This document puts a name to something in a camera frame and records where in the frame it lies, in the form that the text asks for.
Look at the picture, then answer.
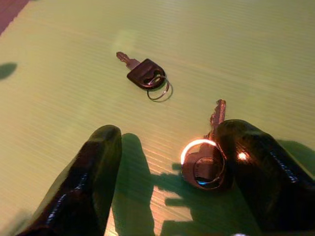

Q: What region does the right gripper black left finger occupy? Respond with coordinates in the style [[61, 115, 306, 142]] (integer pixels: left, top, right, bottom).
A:
[[14, 124, 123, 236]]

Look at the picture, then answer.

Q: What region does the silver key with ring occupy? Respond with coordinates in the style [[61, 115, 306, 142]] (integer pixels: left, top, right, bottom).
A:
[[180, 98, 227, 190]]

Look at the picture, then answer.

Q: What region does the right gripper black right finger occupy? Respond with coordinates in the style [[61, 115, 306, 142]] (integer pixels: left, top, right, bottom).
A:
[[215, 119, 315, 234]]

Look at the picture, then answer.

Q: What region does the black-headed key with ring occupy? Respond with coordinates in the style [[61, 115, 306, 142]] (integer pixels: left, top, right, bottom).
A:
[[115, 51, 174, 103]]

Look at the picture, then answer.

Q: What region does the green corrugated plastic sheet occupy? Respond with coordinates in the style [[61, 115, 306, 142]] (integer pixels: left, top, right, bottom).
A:
[[0, 0, 315, 236]]

